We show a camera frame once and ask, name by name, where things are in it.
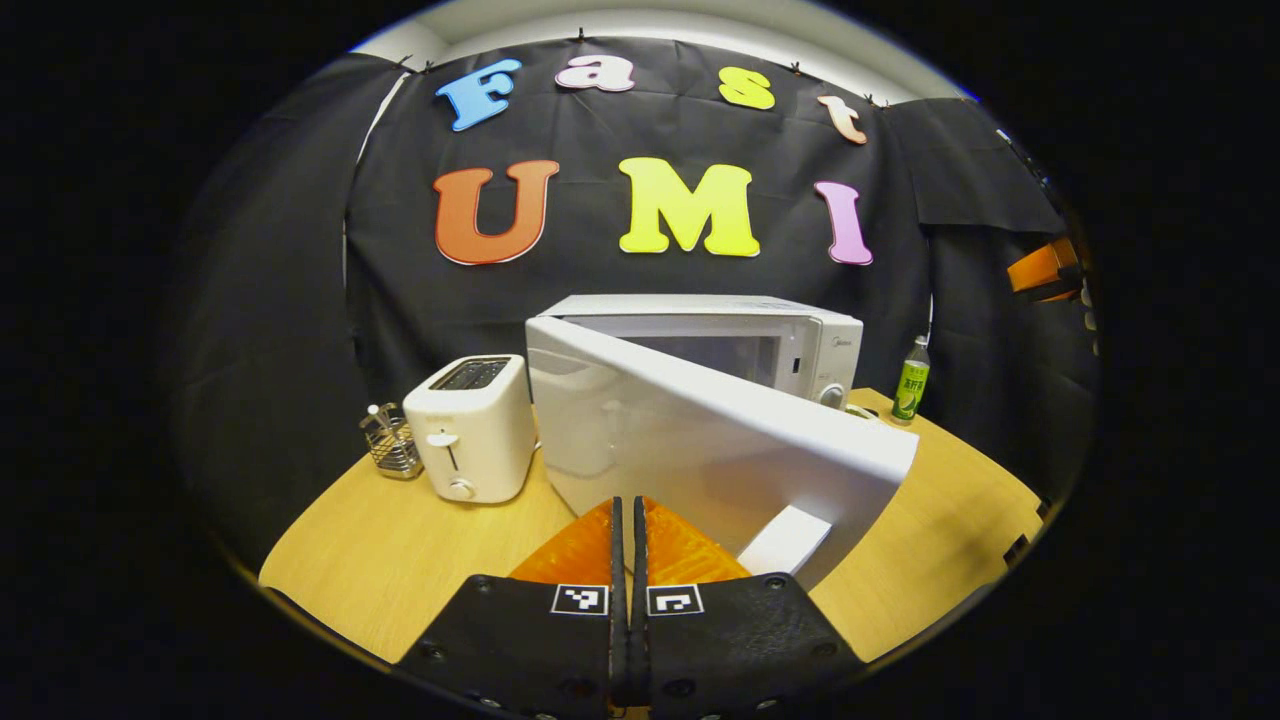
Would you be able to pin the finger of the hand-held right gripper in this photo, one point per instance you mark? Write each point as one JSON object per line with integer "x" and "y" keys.
{"x": 1040, "y": 268}

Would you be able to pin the white toaster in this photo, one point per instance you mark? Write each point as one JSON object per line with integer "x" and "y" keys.
{"x": 480, "y": 430}

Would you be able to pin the green drink bottle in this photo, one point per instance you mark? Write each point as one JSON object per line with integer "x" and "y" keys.
{"x": 910, "y": 390}

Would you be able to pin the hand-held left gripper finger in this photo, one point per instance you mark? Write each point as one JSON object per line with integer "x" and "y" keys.
{"x": 618, "y": 560}
{"x": 638, "y": 560}

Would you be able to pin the white microwave oven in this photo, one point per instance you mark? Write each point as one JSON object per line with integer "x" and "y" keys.
{"x": 680, "y": 440}

